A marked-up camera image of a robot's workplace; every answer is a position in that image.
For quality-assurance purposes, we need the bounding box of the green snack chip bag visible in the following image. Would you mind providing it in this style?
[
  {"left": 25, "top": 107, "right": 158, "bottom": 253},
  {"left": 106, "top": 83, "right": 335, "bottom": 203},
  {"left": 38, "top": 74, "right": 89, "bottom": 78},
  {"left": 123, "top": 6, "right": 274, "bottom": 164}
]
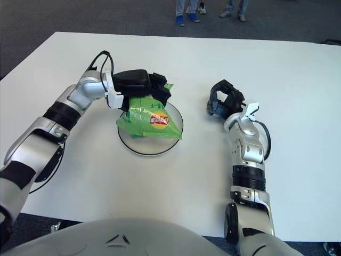
[{"left": 116, "top": 82, "right": 183, "bottom": 141}]

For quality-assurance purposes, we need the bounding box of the grey robot torso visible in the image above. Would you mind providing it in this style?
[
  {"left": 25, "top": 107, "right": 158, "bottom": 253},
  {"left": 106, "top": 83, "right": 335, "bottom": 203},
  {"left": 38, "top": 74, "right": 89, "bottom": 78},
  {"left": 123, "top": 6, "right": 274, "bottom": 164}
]
[{"left": 0, "top": 217, "right": 240, "bottom": 256}]

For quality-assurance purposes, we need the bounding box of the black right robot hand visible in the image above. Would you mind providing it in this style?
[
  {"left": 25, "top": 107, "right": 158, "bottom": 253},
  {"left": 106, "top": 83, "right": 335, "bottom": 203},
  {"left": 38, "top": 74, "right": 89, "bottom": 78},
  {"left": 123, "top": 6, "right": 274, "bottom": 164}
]
[{"left": 207, "top": 79, "right": 246, "bottom": 121}]

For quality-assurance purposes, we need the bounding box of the person with blue shoes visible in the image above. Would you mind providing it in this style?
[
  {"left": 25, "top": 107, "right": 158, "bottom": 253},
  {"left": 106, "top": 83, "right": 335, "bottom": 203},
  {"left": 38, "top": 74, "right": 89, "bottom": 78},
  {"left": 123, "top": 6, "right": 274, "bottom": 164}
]
[{"left": 175, "top": 0, "right": 200, "bottom": 27}]

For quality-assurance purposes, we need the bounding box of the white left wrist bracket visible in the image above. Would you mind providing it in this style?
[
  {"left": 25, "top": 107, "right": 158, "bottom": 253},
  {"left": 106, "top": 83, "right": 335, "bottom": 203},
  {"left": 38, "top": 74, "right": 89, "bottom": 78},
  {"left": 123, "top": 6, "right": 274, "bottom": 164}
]
[{"left": 102, "top": 69, "right": 124, "bottom": 109}]

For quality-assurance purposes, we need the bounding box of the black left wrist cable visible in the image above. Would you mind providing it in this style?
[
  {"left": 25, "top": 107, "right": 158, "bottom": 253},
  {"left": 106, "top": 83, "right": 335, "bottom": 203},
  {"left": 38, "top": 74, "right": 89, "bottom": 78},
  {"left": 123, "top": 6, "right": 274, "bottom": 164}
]
[{"left": 89, "top": 50, "right": 115, "bottom": 81}]

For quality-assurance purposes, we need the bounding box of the grey chair caster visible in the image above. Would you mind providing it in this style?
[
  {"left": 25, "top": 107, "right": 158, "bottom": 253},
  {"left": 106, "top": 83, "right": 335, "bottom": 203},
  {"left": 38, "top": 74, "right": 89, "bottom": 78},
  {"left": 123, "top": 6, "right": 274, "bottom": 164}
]
[{"left": 321, "top": 241, "right": 337, "bottom": 254}]

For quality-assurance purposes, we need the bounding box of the white plate with black rim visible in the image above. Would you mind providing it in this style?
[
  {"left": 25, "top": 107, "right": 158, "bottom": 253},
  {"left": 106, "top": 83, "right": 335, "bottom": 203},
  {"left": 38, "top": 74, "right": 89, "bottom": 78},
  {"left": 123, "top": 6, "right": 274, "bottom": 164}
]
[{"left": 117, "top": 102, "right": 184, "bottom": 157}]

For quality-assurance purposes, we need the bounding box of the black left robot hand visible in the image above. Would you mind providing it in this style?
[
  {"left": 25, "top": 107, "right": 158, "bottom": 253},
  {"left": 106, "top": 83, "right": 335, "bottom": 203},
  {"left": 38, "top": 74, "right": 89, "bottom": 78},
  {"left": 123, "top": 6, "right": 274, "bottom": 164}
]
[{"left": 111, "top": 69, "right": 173, "bottom": 111}]

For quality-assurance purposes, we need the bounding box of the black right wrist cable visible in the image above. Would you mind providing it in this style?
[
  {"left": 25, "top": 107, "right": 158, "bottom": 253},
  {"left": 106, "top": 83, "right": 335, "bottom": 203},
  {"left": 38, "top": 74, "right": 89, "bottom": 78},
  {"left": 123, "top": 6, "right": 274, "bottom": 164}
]
[{"left": 253, "top": 119, "right": 271, "bottom": 161}]

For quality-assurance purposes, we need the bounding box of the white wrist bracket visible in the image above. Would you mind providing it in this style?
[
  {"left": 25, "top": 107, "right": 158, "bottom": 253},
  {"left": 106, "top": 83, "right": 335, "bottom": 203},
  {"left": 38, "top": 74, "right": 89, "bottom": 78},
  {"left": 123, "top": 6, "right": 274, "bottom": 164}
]
[
  {"left": 102, "top": 69, "right": 124, "bottom": 109},
  {"left": 223, "top": 102, "right": 259, "bottom": 131}
]

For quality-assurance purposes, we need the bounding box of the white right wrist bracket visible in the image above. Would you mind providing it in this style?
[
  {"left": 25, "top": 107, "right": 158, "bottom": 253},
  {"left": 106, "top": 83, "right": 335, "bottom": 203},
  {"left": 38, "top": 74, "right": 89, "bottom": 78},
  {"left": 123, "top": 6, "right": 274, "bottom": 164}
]
[{"left": 223, "top": 102, "right": 259, "bottom": 131}]

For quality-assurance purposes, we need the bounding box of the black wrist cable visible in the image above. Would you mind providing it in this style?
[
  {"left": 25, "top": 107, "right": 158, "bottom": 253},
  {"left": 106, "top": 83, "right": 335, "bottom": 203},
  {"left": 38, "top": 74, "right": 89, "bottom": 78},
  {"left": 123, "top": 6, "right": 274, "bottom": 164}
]
[
  {"left": 89, "top": 50, "right": 115, "bottom": 81},
  {"left": 253, "top": 119, "right": 271, "bottom": 161}
]

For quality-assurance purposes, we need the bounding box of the person with beige shoes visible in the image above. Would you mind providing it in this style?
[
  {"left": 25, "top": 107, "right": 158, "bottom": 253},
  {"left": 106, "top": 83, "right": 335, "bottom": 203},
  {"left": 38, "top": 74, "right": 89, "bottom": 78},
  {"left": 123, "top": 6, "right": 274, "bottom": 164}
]
[{"left": 218, "top": 0, "right": 251, "bottom": 22}]

